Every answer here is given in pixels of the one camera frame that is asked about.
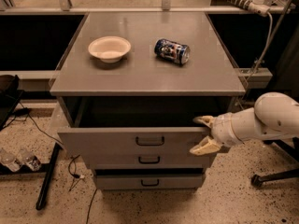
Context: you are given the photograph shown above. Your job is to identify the grey middle drawer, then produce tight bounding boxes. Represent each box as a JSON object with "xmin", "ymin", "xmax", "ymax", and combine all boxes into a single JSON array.
[{"xmin": 82, "ymin": 153, "xmax": 215, "ymax": 169}]

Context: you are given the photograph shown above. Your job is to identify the white emergency stop button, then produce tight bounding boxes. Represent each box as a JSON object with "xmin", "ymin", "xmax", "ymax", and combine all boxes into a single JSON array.
[{"xmin": 248, "ymin": 0, "xmax": 270, "ymax": 17}]

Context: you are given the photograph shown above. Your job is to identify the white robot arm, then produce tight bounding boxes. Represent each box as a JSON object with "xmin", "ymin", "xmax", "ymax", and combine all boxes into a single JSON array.
[{"xmin": 190, "ymin": 92, "xmax": 299, "ymax": 156}]

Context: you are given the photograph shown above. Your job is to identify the white thin cable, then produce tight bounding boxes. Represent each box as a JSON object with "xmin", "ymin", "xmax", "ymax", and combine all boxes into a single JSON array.
[{"xmin": 236, "ymin": 11, "xmax": 275, "ymax": 110}]

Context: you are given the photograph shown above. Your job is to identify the grey top drawer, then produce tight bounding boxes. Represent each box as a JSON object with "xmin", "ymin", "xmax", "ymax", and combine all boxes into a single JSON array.
[{"xmin": 58, "ymin": 96, "xmax": 230, "ymax": 157}]

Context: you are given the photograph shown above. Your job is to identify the white paper bowl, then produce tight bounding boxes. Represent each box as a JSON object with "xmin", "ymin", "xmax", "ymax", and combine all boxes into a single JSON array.
[{"xmin": 88, "ymin": 36, "xmax": 131, "ymax": 63}]

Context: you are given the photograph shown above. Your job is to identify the grey bottom drawer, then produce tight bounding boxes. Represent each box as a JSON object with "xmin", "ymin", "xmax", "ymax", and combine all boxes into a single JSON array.
[{"xmin": 93, "ymin": 174, "xmax": 206, "ymax": 190}]

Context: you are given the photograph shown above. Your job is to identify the clear plastic water bottle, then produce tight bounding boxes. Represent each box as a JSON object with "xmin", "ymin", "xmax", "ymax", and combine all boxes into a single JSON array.
[{"xmin": 0, "ymin": 148, "xmax": 21, "ymax": 172}]

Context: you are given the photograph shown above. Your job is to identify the black office chair base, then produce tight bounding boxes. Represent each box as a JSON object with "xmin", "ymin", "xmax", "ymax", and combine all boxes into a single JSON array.
[{"xmin": 249, "ymin": 139, "xmax": 299, "ymax": 188}]

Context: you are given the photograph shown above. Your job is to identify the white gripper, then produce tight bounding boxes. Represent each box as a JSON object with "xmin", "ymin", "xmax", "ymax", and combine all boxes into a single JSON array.
[{"xmin": 190, "ymin": 113, "xmax": 241, "ymax": 156}]

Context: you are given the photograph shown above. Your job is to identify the black chair at left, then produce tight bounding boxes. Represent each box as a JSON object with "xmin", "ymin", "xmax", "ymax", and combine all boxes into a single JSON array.
[{"xmin": 0, "ymin": 75, "xmax": 30, "ymax": 131}]

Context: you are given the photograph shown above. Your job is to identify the blue soda can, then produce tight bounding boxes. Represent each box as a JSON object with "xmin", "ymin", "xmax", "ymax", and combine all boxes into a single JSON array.
[{"xmin": 154, "ymin": 38, "xmax": 190, "ymax": 65}]

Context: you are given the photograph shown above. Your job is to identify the black floor cable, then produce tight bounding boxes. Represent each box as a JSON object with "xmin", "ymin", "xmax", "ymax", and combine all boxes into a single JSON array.
[{"xmin": 12, "ymin": 102, "xmax": 98, "ymax": 224}]

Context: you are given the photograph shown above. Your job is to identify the grey drawer cabinet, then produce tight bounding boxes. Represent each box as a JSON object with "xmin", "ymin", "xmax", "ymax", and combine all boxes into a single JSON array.
[{"xmin": 50, "ymin": 12, "xmax": 245, "ymax": 177}]

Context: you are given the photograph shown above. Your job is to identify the grey drawer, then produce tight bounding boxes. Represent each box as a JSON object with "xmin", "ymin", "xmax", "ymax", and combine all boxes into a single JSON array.
[
  {"xmin": 82, "ymin": 153, "xmax": 215, "ymax": 169},
  {"xmin": 93, "ymin": 174, "xmax": 206, "ymax": 190},
  {"xmin": 58, "ymin": 96, "xmax": 230, "ymax": 157}
]

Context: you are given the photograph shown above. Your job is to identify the black metal stand base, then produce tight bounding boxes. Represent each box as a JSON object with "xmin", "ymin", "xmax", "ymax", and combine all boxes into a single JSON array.
[{"xmin": 0, "ymin": 143, "xmax": 62, "ymax": 211}]

